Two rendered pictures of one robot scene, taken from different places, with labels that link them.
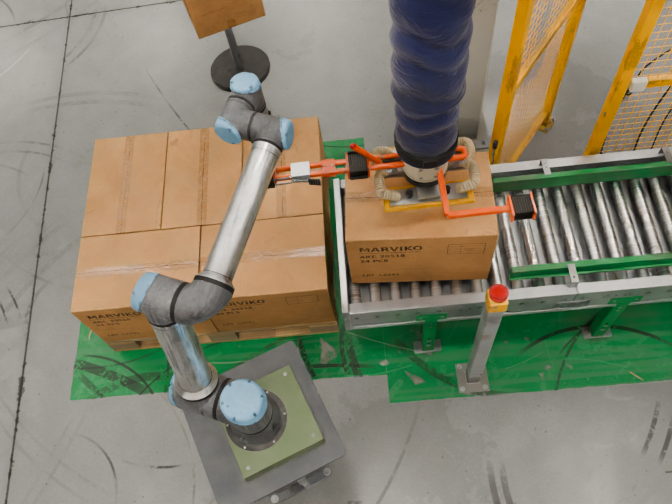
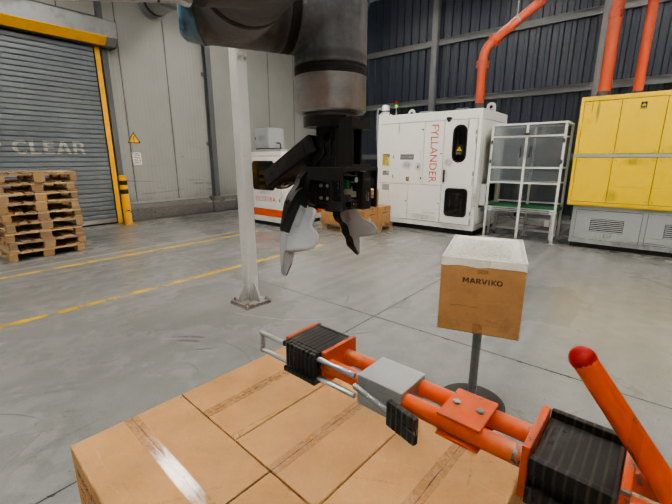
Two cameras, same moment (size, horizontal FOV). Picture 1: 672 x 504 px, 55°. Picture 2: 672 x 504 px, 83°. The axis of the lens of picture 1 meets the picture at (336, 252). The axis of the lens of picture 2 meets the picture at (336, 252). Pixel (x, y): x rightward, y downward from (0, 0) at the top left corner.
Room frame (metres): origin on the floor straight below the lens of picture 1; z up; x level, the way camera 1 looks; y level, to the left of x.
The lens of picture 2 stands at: (1.02, -0.13, 1.51)
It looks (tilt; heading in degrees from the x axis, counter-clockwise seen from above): 14 degrees down; 35
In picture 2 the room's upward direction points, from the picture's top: straight up
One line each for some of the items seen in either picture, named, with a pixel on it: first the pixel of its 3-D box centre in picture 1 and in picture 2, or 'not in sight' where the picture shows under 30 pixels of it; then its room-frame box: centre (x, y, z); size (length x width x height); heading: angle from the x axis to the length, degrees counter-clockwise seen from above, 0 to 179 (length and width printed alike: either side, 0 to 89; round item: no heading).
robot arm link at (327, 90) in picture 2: not in sight; (332, 99); (1.43, 0.17, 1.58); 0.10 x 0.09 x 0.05; 173
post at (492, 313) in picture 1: (482, 343); not in sight; (0.87, -0.54, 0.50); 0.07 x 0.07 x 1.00; 83
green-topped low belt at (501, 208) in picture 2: not in sight; (521, 221); (9.03, 1.15, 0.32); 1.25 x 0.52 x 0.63; 86
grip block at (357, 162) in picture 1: (357, 164); (576, 467); (1.41, -0.14, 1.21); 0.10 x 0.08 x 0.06; 174
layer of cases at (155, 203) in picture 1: (212, 228); (295, 501); (1.81, 0.61, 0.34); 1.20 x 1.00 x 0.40; 83
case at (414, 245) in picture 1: (417, 220); not in sight; (1.39, -0.37, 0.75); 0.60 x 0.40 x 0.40; 80
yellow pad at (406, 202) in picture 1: (427, 193); not in sight; (1.29, -0.38, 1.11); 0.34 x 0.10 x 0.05; 84
